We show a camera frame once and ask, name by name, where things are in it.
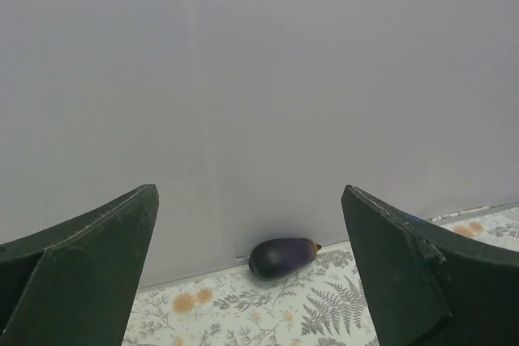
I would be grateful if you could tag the floral patterned table mat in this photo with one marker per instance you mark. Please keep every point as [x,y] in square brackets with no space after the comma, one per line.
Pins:
[323,304]

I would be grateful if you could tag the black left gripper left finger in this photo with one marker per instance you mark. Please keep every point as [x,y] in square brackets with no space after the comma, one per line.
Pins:
[74,283]

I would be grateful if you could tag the purple eggplant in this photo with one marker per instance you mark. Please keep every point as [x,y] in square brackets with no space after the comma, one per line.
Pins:
[277,258]

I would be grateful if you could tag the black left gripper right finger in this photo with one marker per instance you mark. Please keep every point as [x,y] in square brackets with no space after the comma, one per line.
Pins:
[426,285]

